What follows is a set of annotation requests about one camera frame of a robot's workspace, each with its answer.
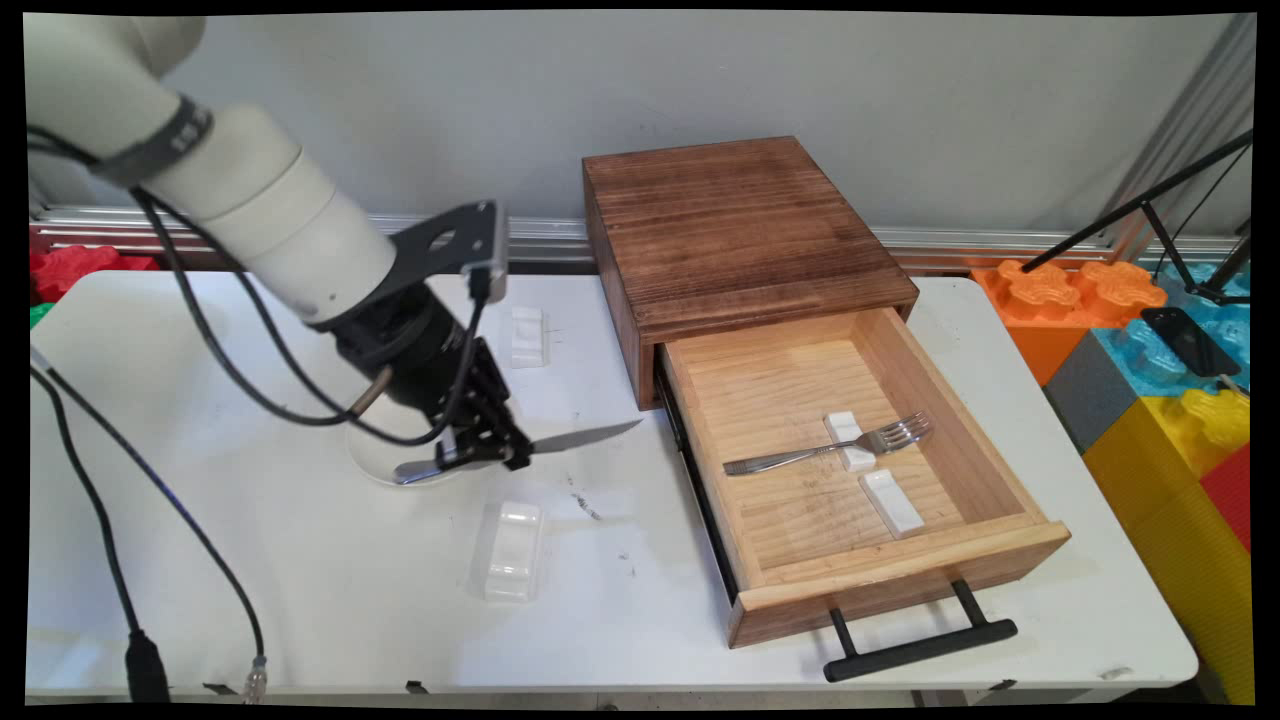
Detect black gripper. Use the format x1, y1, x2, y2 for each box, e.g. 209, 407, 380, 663
333, 283, 534, 472

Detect silver table knife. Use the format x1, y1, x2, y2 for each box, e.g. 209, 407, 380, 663
393, 419, 643, 486

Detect white cutlery rest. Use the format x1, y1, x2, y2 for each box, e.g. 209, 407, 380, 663
824, 411, 879, 473
510, 306, 549, 369
862, 470, 927, 539
484, 502, 544, 603

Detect white round plate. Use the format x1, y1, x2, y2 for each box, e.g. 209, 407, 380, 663
346, 415, 501, 489

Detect light wooden drawer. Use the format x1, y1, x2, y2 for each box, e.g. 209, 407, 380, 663
655, 307, 1073, 649

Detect silver fork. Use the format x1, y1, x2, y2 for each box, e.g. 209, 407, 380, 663
724, 412, 933, 477

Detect dark wooden drawer cabinet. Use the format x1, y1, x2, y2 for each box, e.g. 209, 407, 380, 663
583, 136, 921, 411

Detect orange foam block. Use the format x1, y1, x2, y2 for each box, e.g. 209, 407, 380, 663
970, 260, 1169, 388

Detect grey foam block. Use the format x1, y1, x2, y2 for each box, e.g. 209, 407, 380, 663
1042, 330, 1141, 456

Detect blue foam block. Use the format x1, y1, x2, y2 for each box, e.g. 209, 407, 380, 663
1090, 262, 1251, 399

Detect colourful giant toy bricks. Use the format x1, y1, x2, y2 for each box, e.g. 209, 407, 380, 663
1083, 388, 1256, 706

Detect black tripod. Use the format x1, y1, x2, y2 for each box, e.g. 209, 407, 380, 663
1020, 130, 1255, 308

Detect black smartphone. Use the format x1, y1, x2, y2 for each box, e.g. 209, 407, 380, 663
1140, 307, 1242, 379

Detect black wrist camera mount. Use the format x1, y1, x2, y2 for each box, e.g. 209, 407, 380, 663
385, 200, 509, 306

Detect aluminium rail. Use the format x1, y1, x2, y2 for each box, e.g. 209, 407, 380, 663
30, 205, 1241, 276

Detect black camera cable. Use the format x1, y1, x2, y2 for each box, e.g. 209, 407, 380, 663
28, 125, 493, 448

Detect thin black cable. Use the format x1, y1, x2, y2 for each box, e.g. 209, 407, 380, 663
30, 345, 271, 704

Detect thick black cable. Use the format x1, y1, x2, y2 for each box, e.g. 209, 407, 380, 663
28, 362, 173, 704

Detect black arm strap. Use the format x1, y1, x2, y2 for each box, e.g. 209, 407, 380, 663
98, 95, 214, 188

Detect black drawer handle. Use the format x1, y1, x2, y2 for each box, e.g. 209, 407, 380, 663
824, 579, 1020, 684

